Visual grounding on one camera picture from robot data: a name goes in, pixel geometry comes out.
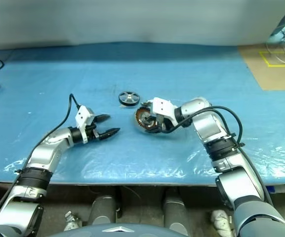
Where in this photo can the grey-blue robot torso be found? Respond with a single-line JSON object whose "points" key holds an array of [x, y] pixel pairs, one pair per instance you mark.
{"points": [[107, 232]]}

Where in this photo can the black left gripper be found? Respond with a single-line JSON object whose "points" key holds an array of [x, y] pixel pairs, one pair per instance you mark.
{"points": [[92, 133]]}

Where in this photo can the black silver spoked rotor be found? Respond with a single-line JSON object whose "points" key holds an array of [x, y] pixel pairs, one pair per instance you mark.
{"points": [[130, 96]]}

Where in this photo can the white lumpy object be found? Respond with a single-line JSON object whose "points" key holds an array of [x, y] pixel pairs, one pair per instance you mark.
{"points": [[220, 221], [72, 222]]}

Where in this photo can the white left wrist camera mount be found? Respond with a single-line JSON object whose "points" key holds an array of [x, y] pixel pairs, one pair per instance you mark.
{"points": [[83, 116]]}

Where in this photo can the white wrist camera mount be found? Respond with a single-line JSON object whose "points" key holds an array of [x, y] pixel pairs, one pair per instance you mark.
{"points": [[163, 106], [83, 116]]}

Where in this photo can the blue taped stand foot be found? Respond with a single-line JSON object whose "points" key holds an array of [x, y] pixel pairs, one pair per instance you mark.
{"points": [[276, 39]]}

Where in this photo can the small blue tape piece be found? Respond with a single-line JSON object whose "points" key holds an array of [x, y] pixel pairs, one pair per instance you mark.
{"points": [[271, 190]]}

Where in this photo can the dark rounded grey shape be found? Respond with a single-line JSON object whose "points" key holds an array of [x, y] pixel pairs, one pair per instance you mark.
{"points": [[175, 212], [102, 209]]}

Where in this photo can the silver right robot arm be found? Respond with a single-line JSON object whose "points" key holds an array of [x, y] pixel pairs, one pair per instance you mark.
{"points": [[206, 126]]}

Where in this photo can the brown cardboard sheet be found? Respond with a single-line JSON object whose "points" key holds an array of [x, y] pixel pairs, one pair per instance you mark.
{"points": [[268, 79]]}

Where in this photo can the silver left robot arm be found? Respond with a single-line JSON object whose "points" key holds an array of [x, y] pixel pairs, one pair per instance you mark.
{"points": [[43, 153]]}

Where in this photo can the motor housing with copper windings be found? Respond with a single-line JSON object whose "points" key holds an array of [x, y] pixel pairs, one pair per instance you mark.
{"points": [[139, 117]]}

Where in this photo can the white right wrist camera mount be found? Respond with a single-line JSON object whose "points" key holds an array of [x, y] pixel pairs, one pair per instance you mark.
{"points": [[163, 106]]}

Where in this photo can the blue plastic table cover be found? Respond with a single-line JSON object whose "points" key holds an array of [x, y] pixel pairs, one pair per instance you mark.
{"points": [[157, 74]]}

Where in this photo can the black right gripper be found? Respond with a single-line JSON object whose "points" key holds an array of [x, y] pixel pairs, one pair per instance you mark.
{"points": [[163, 124]]}

